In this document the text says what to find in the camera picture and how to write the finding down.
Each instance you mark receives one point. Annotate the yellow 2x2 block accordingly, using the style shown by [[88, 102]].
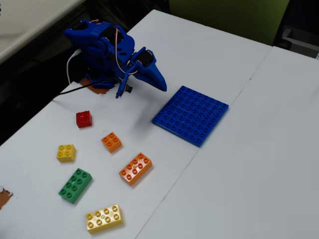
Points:
[[66, 153]]

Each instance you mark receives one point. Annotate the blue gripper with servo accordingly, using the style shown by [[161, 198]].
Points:
[[152, 73]]

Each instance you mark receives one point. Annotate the blue 8x8 base plate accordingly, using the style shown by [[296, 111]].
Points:
[[190, 115]]

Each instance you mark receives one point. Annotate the blue 3D-printed robot arm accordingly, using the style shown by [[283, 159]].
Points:
[[99, 49]]

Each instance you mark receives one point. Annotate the orange 2x4 block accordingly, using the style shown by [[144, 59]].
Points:
[[135, 169]]

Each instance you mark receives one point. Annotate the white side table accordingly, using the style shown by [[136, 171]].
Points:
[[30, 22]]

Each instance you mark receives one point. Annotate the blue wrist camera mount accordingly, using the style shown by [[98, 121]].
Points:
[[122, 85]]

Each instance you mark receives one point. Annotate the green 2x4 block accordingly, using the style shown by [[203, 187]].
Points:
[[74, 185]]

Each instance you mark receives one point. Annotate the red 2x2 block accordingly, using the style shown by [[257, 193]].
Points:
[[84, 119]]

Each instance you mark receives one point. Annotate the orange 2x2 block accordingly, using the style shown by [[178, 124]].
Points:
[[112, 142]]

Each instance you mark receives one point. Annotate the yellow 2x4 block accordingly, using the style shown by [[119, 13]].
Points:
[[104, 219]]

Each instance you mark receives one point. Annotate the grey shelf unit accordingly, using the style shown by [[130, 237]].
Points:
[[299, 41]]

